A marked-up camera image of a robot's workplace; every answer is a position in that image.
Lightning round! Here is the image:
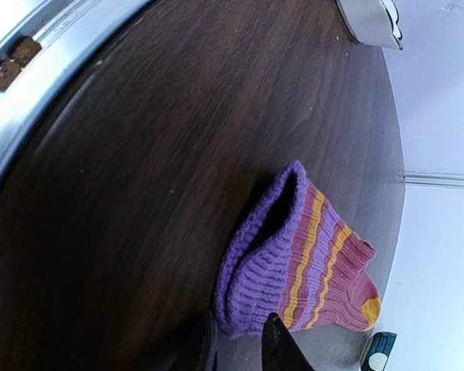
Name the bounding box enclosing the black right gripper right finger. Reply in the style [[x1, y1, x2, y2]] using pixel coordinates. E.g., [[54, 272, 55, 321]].
[[261, 312, 313, 371]]

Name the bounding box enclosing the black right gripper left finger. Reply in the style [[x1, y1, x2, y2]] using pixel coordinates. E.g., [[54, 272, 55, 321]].
[[169, 311, 219, 371]]

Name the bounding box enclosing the purple orange striped sock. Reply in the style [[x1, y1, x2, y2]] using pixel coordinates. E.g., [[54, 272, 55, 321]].
[[214, 162, 380, 338]]

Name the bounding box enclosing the white scalloped bowl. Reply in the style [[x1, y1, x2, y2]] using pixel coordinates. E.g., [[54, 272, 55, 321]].
[[336, 0, 403, 50]]

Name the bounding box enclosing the aluminium left corner post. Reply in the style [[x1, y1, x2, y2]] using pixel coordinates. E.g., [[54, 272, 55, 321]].
[[403, 172, 464, 189]]

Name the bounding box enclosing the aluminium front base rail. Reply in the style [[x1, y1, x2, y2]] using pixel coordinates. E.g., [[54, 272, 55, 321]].
[[0, 1, 148, 181]]

